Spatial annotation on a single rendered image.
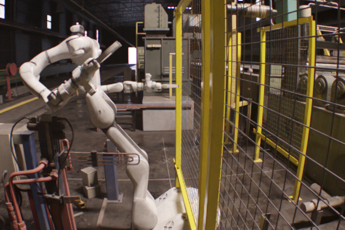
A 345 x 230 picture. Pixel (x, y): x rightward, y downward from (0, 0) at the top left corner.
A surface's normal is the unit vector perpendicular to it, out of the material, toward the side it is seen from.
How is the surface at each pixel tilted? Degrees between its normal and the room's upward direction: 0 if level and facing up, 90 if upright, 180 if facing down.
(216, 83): 90
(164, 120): 90
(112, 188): 90
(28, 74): 62
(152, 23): 90
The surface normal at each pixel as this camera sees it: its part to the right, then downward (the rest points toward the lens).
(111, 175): 0.09, 0.17
